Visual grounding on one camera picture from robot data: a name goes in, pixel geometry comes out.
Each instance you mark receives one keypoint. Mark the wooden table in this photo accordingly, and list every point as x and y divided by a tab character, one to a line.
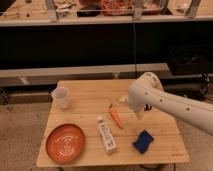
91	99

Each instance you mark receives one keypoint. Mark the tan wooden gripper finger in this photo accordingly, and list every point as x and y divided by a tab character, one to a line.
140	114

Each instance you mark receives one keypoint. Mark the blue sponge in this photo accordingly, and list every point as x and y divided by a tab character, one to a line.
143	141

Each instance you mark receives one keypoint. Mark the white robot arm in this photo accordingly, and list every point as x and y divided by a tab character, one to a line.
147	89

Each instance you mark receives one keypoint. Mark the orange plate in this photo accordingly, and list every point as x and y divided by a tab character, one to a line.
65	143

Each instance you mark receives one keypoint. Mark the white plastic cup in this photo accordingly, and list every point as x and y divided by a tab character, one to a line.
61	96

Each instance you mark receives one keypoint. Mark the background workbench shelf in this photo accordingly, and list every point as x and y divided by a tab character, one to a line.
43	41

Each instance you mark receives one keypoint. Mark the red tray on shelf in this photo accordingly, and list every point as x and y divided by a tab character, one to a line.
116	7

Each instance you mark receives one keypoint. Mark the white tube bottle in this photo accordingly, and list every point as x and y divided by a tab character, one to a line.
107	138

